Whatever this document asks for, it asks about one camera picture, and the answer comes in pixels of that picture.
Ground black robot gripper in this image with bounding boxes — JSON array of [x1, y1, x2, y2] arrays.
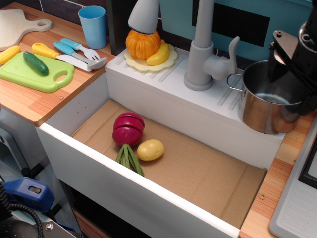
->
[[267, 9, 317, 116]]

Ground stainless steel pot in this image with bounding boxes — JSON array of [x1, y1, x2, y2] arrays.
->
[[226, 60, 308, 135]]

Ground white toy sink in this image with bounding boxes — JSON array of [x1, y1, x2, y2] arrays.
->
[[37, 50, 284, 238]]

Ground grey toy faucet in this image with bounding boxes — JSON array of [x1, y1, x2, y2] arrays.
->
[[128, 0, 240, 91]]

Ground brown cardboard sheet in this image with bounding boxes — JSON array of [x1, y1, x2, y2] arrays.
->
[[71, 99, 267, 229]]

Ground white toy stove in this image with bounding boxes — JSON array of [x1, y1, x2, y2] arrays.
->
[[269, 129, 317, 238]]

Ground yellow toy banana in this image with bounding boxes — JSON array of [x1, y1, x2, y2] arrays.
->
[[147, 40, 170, 66]]

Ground yellow toy potato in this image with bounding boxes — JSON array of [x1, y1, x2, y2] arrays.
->
[[137, 139, 165, 161]]

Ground orange toy pumpkin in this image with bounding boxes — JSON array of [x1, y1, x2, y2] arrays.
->
[[125, 30, 161, 60]]

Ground pale yellow toy plate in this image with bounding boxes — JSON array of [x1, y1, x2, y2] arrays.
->
[[124, 44, 178, 72]]

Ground red toy beet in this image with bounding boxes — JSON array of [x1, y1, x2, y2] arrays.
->
[[112, 112, 145, 176]]

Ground blue plastic cup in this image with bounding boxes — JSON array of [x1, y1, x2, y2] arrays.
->
[[78, 5, 107, 49]]

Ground green toy cucumber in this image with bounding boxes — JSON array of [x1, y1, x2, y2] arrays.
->
[[23, 52, 49, 76]]

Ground green plastic cutting board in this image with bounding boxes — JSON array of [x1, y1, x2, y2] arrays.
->
[[0, 52, 75, 93]]

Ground yellow toy corn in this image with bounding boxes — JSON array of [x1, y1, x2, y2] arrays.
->
[[0, 45, 21, 65]]

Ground blue clamp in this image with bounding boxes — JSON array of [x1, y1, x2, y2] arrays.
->
[[2, 177, 55, 212]]

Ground wooden cutting board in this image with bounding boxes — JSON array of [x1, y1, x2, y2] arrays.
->
[[0, 9, 53, 51]]

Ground blue handled toy fork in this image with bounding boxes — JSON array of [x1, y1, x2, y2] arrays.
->
[[60, 38, 100, 60]]

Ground yellow handled toy knife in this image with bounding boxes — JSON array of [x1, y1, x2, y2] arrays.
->
[[32, 43, 92, 72]]

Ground black braided cable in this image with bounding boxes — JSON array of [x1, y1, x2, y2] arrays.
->
[[0, 183, 43, 238]]

